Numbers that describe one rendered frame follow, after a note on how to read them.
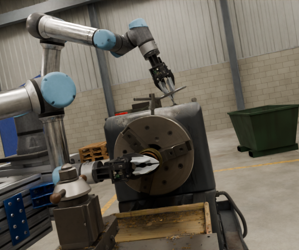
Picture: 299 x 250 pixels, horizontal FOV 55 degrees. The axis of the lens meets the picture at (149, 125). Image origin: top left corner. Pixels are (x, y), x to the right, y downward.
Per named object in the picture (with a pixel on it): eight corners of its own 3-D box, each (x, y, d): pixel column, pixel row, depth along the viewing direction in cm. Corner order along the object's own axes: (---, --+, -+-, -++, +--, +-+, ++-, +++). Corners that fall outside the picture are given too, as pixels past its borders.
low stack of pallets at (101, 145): (93, 156, 990) (91, 143, 988) (117, 152, 977) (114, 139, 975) (79, 163, 867) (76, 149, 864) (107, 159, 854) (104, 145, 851)
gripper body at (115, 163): (129, 182, 91) (94, 187, 93) (135, 175, 99) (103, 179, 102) (125, 158, 91) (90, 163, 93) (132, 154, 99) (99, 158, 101)
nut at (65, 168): (64, 178, 61) (61, 162, 61) (82, 176, 60) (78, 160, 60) (55, 184, 57) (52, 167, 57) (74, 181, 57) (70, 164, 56)
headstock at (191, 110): (137, 171, 191) (126, 113, 189) (209, 160, 183) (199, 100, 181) (112, 203, 133) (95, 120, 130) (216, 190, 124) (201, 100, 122)
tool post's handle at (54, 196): (59, 198, 56) (57, 188, 56) (69, 196, 56) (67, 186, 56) (48, 206, 52) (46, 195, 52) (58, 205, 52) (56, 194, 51)
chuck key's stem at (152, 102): (153, 122, 114) (151, 93, 113) (149, 122, 115) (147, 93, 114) (156, 122, 115) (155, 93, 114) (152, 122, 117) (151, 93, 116)
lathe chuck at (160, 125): (121, 188, 124) (117, 115, 122) (195, 188, 119) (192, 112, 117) (115, 195, 116) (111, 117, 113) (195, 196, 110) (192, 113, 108)
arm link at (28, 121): (10, 134, 133) (4, 105, 132) (32, 130, 145) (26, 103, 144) (30, 131, 128) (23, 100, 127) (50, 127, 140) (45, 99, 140)
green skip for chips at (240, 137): (233, 150, 648) (227, 112, 643) (274, 142, 649) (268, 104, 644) (256, 160, 514) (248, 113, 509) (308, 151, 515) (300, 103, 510)
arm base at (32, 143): (9, 156, 132) (5, 135, 131) (33, 150, 146) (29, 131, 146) (36, 153, 127) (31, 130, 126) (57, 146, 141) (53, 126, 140)
